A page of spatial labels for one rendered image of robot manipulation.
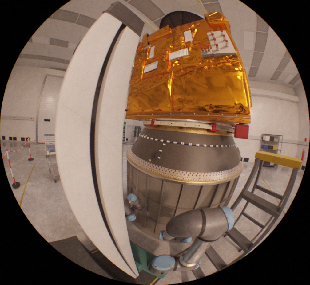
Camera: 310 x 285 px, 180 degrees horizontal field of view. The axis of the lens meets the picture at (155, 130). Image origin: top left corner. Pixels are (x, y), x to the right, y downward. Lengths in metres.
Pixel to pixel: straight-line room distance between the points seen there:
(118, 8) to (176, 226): 0.50
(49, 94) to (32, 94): 1.54
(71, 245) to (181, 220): 0.77
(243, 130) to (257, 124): 5.96
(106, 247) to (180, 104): 1.19
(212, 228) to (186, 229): 0.09
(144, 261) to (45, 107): 8.27
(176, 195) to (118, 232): 0.97
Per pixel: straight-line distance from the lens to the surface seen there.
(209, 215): 0.39
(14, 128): 9.31
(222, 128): 1.27
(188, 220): 0.36
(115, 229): 0.15
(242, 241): 0.98
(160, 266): 0.69
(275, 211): 0.83
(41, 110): 8.27
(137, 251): 0.95
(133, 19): 0.16
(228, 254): 2.00
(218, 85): 1.13
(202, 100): 1.09
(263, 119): 7.27
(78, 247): 0.90
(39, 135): 8.35
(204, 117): 1.09
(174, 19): 2.87
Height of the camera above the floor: 1.62
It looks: 1 degrees down
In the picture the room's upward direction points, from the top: 5 degrees clockwise
